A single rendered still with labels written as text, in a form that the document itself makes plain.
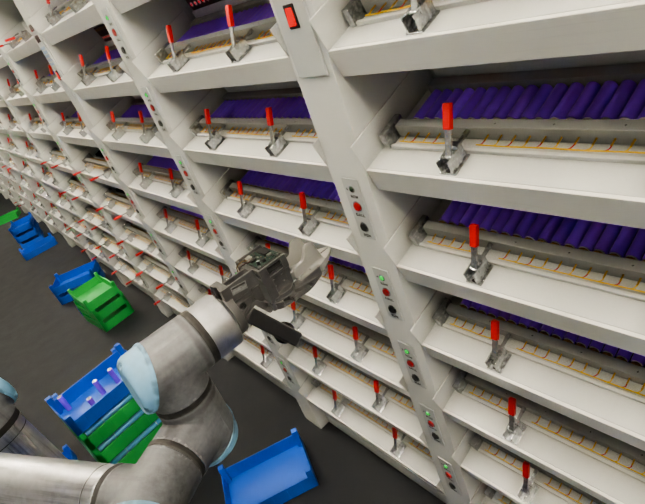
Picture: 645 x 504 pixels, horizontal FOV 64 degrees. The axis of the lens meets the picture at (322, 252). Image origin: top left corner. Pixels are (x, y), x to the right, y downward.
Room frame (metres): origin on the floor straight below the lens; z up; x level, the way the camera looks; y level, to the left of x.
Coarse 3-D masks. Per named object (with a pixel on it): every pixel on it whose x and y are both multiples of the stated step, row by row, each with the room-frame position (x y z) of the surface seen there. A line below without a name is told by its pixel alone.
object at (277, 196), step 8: (232, 184) 1.39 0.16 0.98; (248, 192) 1.31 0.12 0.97; (256, 192) 1.27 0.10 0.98; (264, 192) 1.24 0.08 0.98; (272, 192) 1.22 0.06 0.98; (280, 192) 1.20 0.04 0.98; (272, 200) 1.23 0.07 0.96; (280, 200) 1.19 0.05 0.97; (288, 200) 1.15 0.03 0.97; (296, 200) 1.12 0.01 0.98; (312, 200) 1.08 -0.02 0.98; (320, 200) 1.06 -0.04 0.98; (312, 208) 1.08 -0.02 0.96; (328, 208) 1.02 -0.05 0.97; (336, 208) 1.00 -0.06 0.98; (344, 216) 0.99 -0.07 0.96
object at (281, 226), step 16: (224, 176) 1.42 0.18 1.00; (240, 176) 1.44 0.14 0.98; (208, 192) 1.39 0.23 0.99; (224, 192) 1.39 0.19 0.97; (224, 208) 1.36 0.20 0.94; (256, 208) 1.25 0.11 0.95; (288, 208) 1.16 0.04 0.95; (240, 224) 1.28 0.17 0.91; (256, 224) 1.19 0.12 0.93; (272, 224) 1.14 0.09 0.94; (288, 224) 1.10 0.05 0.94; (320, 224) 1.02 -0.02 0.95; (288, 240) 1.10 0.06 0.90; (304, 240) 1.02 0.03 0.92; (320, 240) 0.97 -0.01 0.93; (336, 240) 0.94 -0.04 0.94; (352, 240) 0.86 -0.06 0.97; (336, 256) 0.95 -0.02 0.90; (352, 256) 0.89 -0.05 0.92
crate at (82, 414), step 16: (96, 368) 1.62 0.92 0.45; (112, 368) 1.65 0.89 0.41; (80, 384) 1.58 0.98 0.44; (112, 384) 1.56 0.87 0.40; (48, 400) 1.50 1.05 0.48; (80, 400) 1.54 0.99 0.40; (96, 400) 1.50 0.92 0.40; (112, 400) 1.44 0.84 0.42; (64, 416) 1.48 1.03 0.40; (80, 416) 1.38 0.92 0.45; (96, 416) 1.40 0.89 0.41; (80, 432) 1.36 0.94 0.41
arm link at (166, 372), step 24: (168, 336) 0.62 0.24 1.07; (192, 336) 0.61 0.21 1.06; (120, 360) 0.60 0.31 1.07; (144, 360) 0.59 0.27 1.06; (168, 360) 0.59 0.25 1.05; (192, 360) 0.59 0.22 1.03; (216, 360) 0.62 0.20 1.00; (144, 384) 0.56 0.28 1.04; (168, 384) 0.57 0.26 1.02; (192, 384) 0.59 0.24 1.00; (144, 408) 0.57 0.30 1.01; (168, 408) 0.58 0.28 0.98
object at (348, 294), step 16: (256, 240) 1.40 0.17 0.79; (272, 240) 1.37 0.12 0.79; (240, 256) 1.39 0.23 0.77; (336, 272) 1.08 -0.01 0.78; (352, 272) 1.04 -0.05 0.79; (320, 288) 1.09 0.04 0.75; (336, 288) 1.03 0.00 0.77; (352, 288) 1.02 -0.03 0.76; (368, 288) 0.99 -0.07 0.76; (320, 304) 1.07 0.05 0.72; (336, 304) 1.01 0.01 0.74; (352, 304) 0.98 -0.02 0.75; (368, 304) 0.95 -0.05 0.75; (352, 320) 0.98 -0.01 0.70; (368, 320) 0.91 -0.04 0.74
